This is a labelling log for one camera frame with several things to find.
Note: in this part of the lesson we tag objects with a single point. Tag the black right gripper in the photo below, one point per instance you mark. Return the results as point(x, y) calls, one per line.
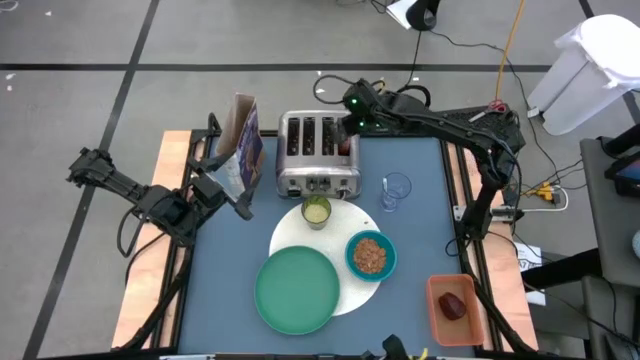
point(364, 122)

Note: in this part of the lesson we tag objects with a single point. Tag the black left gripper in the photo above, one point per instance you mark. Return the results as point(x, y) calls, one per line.
point(207, 189)

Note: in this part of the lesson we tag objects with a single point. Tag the brown toast slice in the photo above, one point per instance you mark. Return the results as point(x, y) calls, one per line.
point(344, 148)

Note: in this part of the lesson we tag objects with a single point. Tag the purple raisin cereal box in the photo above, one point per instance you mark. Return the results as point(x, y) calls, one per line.
point(250, 145)

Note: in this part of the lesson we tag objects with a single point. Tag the clear glass cup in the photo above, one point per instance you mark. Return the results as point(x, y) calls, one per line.
point(397, 200)

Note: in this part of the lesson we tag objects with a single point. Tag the red apple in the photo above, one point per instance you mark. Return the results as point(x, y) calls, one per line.
point(452, 306)

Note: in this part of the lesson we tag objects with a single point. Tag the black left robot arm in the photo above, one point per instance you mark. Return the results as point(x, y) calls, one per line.
point(125, 187)

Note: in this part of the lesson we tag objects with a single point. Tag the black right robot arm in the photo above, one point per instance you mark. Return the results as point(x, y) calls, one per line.
point(450, 127)

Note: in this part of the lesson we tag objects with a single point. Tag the silver four-slot toaster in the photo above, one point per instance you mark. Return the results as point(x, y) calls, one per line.
point(320, 162)

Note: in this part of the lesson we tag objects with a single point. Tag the green faceted tumbler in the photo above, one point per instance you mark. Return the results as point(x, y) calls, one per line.
point(316, 212)

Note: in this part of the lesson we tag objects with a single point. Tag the white round woven placemat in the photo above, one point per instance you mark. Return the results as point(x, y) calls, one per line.
point(335, 235)

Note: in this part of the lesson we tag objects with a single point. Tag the blue bowl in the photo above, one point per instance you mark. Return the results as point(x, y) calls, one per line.
point(349, 256)

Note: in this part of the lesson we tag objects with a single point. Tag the brown cereal flakes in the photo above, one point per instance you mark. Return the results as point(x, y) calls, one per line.
point(370, 256)

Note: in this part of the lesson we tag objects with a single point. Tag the teal green plate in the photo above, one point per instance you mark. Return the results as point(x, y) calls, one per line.
point(297, 290)

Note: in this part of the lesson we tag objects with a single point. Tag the white paper sheet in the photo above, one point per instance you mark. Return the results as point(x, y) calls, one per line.
point(400, 10)

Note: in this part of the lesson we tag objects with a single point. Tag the black round floor object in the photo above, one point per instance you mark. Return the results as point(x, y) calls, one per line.
point(422, 17)

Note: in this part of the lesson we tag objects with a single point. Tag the black keyboard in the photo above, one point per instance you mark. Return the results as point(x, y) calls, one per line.
point(512, 132)

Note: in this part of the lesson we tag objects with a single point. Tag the printed floor paper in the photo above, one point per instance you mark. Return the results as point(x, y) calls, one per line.
point(527, 252)

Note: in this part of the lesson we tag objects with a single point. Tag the small black device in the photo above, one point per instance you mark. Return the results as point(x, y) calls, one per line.
point(395, 350)

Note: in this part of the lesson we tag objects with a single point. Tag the orange plastic tray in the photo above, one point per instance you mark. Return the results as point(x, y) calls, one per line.
point(450, 332)

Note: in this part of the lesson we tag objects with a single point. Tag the white trash bin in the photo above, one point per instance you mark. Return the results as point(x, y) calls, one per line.
point(590, 65)

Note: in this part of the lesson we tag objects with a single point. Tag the grey desk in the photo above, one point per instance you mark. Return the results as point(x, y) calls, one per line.
point(615, 225)

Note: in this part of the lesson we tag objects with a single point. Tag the black tablet screen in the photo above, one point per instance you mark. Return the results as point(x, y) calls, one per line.
point(627, 172)

